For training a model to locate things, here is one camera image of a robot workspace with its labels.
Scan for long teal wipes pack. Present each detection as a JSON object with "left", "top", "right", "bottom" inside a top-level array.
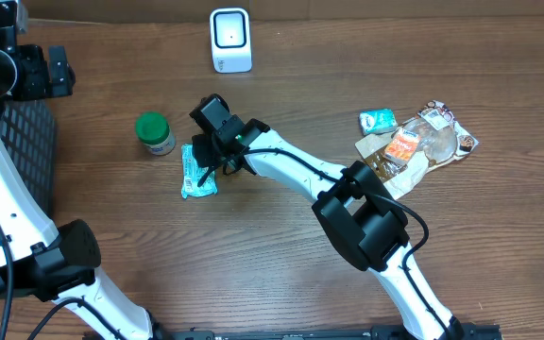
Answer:
[{"left": 181, "top": 144, "right": 218, "bottom": 199}]

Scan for green capped plastic bottle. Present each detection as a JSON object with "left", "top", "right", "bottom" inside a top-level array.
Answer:
[{"left": 135, "top": 111, "right": 176, "bottom": 156}]

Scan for teal tissue pack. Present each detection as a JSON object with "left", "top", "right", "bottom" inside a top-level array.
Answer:
[{"left": 359, "top": 109, "right": 398, "bottom": 135}]

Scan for brown white snack bag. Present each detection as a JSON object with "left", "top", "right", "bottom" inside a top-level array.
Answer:
[{"left": 355, "top": 100, "right": 478, "bottom": 199}]

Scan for orange tissue pack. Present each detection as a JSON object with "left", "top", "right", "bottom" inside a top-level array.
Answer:
[{"left": 382, "top": 128, "right": 421, "bottom": 166}]

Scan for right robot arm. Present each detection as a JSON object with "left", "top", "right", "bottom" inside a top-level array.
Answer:
[{"left": 190, "top": 93, "right": 465, "bottom": 339}]

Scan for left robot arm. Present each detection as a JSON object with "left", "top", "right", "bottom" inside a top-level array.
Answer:
[{"left": 0, "top": 1, "right": 166, "bottom": 339}]

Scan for white barcode scanner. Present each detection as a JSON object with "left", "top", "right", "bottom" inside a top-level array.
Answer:
[{"left": 210, "top": 8, "right": 253, "bottom": 74}]

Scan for grey plastic mesh basket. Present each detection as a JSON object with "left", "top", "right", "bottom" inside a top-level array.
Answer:
[{"left": 0, "top": 100, "right": 58, "bottom": 217}]

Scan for right black cable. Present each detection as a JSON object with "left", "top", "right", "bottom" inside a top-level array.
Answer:
[{"left": 196, "top": 147, "right": 452, "bottom": 340}]

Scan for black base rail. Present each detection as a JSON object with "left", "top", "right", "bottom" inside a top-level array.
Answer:
[{"left": 172, "top": 323, "right": 503, "bottom": 340}]

